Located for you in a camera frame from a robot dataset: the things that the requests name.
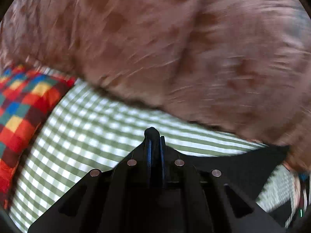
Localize black embroidered pants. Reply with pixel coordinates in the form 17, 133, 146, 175
141, 127, 289, 200

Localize green white checkered bedsheet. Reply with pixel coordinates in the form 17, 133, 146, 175
8, 59, 296, 233

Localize multicolour checkered pillow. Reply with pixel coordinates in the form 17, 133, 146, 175
1, 65, 75, 209

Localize brown floral curtain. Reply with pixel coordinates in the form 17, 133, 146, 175
1, 0, 310, 170

